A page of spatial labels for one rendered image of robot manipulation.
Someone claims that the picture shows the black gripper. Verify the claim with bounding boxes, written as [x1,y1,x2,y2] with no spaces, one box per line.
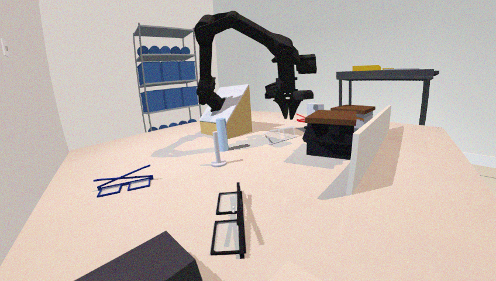
[264,74,314,120]

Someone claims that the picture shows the black-framed clear glasses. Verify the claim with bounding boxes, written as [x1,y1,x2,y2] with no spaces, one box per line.
[211,182,246,259]

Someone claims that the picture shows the blue-grey cylinder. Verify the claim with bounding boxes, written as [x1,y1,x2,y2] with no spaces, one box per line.
[216,118,229,152]

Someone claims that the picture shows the white flat panel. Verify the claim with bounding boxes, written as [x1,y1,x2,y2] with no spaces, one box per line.
[346,105,391,195]

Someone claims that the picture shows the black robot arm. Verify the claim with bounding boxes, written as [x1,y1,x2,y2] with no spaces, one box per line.
[194,11,317,112]

